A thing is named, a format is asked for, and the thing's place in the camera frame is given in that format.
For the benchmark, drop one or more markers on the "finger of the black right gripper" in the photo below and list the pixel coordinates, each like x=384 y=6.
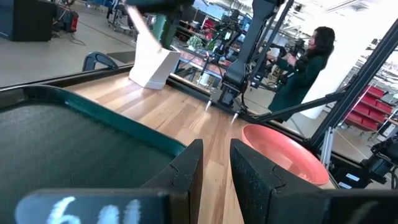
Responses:
x=234 y=118
x=208 y=106

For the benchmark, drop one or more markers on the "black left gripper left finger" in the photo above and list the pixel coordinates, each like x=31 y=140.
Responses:
x=186 y=174

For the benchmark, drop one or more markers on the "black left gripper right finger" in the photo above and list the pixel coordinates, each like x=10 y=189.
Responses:
x=252 y=174

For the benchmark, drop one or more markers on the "orange plate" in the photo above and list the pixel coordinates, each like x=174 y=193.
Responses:
x=280 y=149

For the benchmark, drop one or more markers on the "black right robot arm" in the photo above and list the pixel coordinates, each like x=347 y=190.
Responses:
x=248 y=46

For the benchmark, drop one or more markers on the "dark green plastic tray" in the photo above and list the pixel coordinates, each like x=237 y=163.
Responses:
x=62 y=146

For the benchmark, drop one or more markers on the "small green potted plant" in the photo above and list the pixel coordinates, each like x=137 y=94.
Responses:
x=194 y=43

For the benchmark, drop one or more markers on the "white hexagonal planter pot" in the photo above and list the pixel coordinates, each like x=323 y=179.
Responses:
x=152 y=68

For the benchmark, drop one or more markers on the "person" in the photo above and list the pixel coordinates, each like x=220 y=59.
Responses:
x=298 y=77

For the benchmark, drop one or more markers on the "green cactus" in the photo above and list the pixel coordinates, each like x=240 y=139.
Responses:
x=163 y=31

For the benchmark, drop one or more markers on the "red storage bin rack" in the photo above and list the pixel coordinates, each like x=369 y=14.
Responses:
x=371 y=107

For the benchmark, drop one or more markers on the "black cabinet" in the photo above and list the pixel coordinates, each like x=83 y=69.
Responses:
x=28 y=18

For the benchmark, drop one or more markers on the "silver frame bracket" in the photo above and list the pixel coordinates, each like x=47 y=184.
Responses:
x=327 y=146

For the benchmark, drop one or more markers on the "black aluminium rig frame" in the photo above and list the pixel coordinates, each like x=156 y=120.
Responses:
x=357 y=84

